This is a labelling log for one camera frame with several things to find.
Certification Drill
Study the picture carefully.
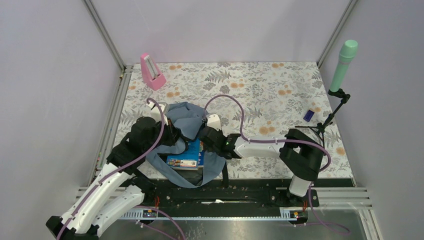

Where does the blue round package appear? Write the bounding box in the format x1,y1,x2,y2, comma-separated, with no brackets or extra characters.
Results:
166,139,205,171

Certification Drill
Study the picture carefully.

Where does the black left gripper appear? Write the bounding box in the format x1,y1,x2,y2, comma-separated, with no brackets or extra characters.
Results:
144,116,184,154

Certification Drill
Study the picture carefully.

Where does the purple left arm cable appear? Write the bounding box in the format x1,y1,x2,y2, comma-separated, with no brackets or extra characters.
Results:
55,97,186,240

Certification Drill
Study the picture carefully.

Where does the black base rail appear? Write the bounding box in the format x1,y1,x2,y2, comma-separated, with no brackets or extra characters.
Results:
141,179,320,218

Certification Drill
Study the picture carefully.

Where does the floral tablecloth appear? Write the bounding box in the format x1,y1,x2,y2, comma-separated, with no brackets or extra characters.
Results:
107,61,355,180

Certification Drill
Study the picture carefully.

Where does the black tripod stand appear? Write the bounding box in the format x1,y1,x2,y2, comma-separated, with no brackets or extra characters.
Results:
294,88,351,143

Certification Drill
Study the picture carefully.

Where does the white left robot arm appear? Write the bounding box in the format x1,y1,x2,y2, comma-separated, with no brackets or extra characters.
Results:
46,116,179,240

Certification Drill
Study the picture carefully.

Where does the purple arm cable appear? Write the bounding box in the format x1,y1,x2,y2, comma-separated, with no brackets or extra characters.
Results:
55,97,186,240
203,94,352,236

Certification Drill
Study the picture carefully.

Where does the blue student backpack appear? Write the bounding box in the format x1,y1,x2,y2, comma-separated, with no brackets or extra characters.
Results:
146,102,226,189

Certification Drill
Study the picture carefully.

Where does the purple toy brick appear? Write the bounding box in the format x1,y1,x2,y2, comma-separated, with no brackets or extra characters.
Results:
303,109,315,122

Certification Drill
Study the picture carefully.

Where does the pink metronome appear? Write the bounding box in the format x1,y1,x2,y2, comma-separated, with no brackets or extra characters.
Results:
140,53,167,91

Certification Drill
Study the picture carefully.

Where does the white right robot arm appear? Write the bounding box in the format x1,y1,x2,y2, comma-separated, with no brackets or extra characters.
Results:
199,126,325,206

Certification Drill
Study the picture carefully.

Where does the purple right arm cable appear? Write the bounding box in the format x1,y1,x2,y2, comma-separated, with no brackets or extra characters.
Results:
203,94,352,236

